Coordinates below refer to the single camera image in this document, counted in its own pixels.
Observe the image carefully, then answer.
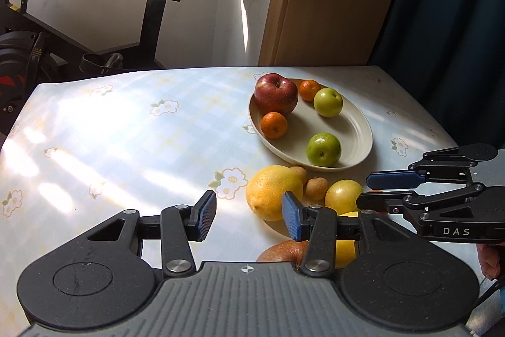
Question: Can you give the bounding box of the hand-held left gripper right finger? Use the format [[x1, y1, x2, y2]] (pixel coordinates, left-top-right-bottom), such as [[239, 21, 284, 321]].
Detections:
[[282, 192, 429, 278]]

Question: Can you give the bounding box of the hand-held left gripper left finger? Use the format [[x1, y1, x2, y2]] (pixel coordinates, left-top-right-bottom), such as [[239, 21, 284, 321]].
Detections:
[[87, 190, 218, 278]]

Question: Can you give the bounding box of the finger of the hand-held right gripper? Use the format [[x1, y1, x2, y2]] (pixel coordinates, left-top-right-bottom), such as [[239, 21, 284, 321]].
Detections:
[[355, 183, 487, 221], [366, 143, 498, 190]]

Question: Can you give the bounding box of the large yellow grapefruit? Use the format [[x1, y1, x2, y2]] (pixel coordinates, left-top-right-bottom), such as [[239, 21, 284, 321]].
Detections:
[[245, 165, 304, 222]]

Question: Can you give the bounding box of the yellow green apple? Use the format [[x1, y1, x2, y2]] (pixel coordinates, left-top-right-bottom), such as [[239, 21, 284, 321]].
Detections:
[[324, 180, 364, 215]]

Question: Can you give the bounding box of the wrinkled dark red apple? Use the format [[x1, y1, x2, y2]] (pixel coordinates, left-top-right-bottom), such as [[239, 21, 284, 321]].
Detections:
[[256, 240, 310, 263]]

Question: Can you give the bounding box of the yellow orange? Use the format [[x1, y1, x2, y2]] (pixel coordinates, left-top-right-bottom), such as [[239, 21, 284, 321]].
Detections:
[[335, 211, 361, 268]]

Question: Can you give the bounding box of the cream round plate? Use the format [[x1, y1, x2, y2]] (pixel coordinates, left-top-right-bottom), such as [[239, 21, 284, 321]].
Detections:
[[248, 78, 373, 172]]

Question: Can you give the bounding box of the smooth red apple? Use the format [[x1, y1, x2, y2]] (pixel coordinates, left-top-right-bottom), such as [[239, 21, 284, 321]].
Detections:
[[253, 73, 298, 116]]

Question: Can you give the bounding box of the person's right hand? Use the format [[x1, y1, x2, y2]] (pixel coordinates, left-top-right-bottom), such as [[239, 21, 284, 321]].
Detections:
[[477, 242, 505, 280]]

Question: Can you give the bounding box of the dark blue curtain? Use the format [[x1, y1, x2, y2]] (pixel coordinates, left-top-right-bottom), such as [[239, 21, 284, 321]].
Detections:
[[371, 0, 505, 152]]

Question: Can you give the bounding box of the black exercise bike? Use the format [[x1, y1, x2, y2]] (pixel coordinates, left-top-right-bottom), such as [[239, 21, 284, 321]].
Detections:
[[0, 0, 233, 112]]

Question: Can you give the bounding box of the black cable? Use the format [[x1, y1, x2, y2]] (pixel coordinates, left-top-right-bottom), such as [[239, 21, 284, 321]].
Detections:
[[475, 277, 501, 311]]

